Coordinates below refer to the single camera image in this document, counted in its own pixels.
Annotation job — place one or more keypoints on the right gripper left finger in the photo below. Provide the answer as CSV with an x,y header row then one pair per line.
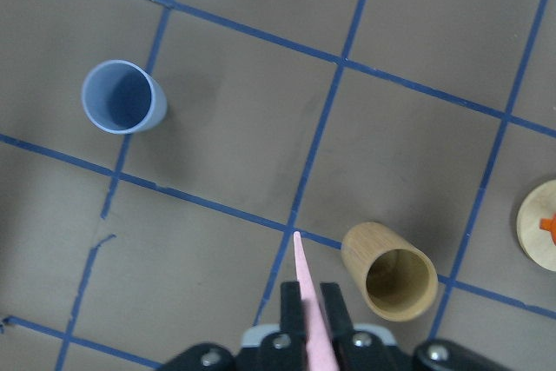
x,y
292,314

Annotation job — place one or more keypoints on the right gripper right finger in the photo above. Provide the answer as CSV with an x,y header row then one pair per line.
x,y
336,311

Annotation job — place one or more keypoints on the pink chopstick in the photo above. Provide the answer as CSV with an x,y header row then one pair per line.
x,y
320,351

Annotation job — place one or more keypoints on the light blue cup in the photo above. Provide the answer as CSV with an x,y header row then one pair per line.
x,y
120,98

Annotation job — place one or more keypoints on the bamboo cylinder holder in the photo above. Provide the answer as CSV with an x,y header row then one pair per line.
x,y
397,280

